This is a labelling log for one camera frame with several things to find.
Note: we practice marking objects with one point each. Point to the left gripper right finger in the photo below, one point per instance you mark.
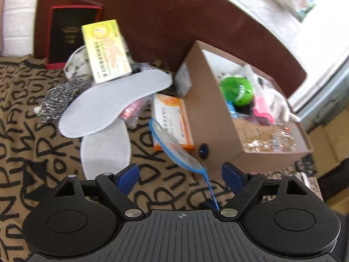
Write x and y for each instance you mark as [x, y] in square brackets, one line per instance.
[246, 188]

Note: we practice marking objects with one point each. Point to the white felt insole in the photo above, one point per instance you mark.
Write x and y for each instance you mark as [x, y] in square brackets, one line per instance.
[107, 151]
[99, 106]

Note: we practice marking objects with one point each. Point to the red framed black box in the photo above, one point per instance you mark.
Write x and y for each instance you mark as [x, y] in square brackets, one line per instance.
[65, 31]

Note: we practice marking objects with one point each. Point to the yellow green medicine box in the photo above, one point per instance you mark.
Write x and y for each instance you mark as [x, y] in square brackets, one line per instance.
[107, 56]

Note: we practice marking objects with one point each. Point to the lower white felt insole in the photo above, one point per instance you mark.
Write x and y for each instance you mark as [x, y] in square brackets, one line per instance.
[107, 151]

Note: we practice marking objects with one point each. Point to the green plastic mosquito repeller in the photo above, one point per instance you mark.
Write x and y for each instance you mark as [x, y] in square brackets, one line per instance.
[237, 90]

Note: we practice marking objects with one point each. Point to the blue hoop fishing net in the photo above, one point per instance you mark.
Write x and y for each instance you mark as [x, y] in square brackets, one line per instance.
[179, 155]

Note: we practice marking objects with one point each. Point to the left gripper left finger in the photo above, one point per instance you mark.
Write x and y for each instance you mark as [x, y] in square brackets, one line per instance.
[114, 190]

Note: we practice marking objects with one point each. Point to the steel wool scrubber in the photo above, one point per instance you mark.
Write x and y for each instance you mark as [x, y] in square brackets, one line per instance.
[59, 97]

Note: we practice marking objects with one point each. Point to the pink plastic packet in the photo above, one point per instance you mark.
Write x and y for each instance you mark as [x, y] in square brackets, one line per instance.
[131, 114]

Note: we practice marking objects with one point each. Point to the floral cloth pouch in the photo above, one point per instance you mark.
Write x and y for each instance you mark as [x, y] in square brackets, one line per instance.
[78, 64]

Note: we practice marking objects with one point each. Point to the orange white medicine box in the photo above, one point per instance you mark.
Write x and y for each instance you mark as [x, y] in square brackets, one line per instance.
[170, 113]

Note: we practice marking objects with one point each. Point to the dark red wooden headboard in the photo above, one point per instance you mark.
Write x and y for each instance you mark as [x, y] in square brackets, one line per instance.
[166, 29]

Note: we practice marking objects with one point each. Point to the brown cardboard storage box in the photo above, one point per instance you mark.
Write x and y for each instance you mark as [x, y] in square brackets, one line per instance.
[211, 117]

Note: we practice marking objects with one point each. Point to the white glove pink cuff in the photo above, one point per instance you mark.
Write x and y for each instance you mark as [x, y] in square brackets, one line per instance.
[261, 109]

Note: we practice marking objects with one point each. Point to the cardboard cartons beside bed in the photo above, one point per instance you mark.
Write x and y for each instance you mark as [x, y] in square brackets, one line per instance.
[330, 154]

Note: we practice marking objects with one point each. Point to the packaged brown insoles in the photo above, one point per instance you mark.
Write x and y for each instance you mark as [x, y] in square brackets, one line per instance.
[259, 138]

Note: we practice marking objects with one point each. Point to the upper white felt insole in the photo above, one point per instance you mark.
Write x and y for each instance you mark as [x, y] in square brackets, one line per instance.
[99, 106]

